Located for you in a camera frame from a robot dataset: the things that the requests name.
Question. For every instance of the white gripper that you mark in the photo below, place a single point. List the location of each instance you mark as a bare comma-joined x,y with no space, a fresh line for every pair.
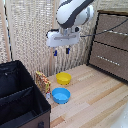
63,37

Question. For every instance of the yellow plastic bowl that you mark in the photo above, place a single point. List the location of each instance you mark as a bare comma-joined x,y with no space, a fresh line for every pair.
63,78

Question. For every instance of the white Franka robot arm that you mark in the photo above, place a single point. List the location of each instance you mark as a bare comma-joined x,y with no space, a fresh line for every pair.
71,13

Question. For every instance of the blue plastic bowl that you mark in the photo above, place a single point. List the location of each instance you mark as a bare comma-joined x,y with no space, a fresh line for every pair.
61,95

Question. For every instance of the dark brown drawer cabinet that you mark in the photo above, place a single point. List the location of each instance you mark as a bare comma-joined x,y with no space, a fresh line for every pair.
110,46

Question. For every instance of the beige woven folding screen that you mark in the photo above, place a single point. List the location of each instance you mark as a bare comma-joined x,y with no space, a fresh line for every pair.
30,36

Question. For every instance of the colourful snack bag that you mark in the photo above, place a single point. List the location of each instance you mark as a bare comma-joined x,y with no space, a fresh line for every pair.
43,82

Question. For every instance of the small white plastic object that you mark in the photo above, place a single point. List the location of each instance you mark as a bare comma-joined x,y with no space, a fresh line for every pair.
48,95

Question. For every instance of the black fabric storage box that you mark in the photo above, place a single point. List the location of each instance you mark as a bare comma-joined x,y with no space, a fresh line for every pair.
18,96

